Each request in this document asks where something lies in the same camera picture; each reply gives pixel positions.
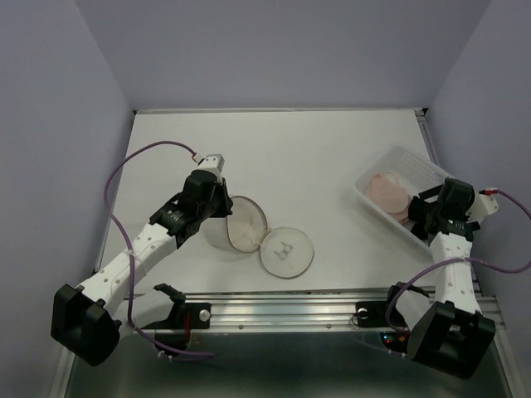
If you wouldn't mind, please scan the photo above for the white perforated plastic basket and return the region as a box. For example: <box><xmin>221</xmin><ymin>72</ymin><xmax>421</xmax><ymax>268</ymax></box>
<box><xmin>353</xmin><ymin>143</ymin><xmax>489</xmax><ymax>255</ymax></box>

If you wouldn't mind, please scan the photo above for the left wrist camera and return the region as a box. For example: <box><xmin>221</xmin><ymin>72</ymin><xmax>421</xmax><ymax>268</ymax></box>
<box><xmin>192</xmin><ymin>153</ymin><xmax>225</xmax><ymax>179</ymax></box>

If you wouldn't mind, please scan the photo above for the white mesh laundry bag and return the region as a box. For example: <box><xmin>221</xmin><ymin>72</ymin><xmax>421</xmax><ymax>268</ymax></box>
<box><xmin>201</xmin><ymin>196</ymin><xmax>314</xmax><ymax>279</ymax></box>

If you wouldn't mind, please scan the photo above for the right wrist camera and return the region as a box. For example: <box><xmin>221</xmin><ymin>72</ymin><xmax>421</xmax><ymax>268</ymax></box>
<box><xmin>466</xmin><ymin>187</ymin><xmax>499</xmax><ymax>223</ymax></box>

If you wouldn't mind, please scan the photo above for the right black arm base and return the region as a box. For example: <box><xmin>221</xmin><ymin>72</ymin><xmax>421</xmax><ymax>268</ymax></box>
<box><xmin>351</xmin><ymin>282</ymin><xmax>409</xmax><ymax>357</ymax></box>

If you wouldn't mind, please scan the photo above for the aluminium mounting rail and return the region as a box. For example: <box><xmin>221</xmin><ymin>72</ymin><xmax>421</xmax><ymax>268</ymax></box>
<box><xmin>187</xmin><ymin>289</ymin><xmax>504</xmax><ymax>334</ymax></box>

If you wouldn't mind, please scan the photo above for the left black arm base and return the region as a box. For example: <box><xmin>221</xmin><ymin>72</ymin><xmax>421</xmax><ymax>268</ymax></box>
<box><xmin>128</xmin><ymin>284</ymin><xmax>214</xmax><ymax>362</ymax></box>

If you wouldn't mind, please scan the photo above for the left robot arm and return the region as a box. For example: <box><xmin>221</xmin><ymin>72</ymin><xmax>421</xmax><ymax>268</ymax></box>
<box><xmin>51</xmin><ymin>167</ymin><xmax>233</xmax><ymax>366</ymax></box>

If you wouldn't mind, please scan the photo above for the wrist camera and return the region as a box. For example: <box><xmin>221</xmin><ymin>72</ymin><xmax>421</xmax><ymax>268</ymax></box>
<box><xmin>466</xmin><ymin>187</ymin><xmax>499</xmax><ymax>223</ymax></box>
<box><xmin>192</xmin><ymin>153</ymin><xmax>225</xmax><ymax>179</ymax></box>

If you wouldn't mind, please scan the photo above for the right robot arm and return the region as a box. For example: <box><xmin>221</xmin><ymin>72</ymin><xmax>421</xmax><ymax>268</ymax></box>
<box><xmin>382</xmin><ymin>177</ymin><xmax>496</xmax><ymax>380</ymax></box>

